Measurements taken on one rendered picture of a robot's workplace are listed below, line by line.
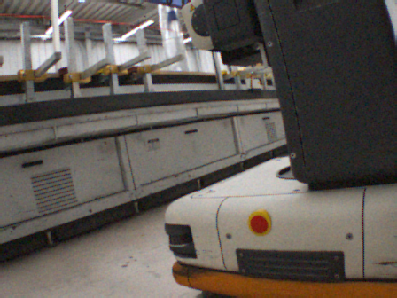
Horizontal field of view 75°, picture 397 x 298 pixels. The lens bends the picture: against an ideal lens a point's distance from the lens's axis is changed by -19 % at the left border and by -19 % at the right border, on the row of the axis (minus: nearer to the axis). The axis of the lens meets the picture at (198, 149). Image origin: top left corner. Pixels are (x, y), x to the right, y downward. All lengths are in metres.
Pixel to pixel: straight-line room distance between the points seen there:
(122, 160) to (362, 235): 1.57
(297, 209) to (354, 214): 0.11
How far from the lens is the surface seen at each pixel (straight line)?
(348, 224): 0.53
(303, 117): 0.55
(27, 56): 1.47
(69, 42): 1.60
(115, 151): 1.91
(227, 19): 0.72
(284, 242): 0.58
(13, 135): 1.39
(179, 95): 1.95
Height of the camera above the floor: 0.43
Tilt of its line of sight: 3 degrees down
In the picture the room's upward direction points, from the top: 11 degrees counter-clockwise
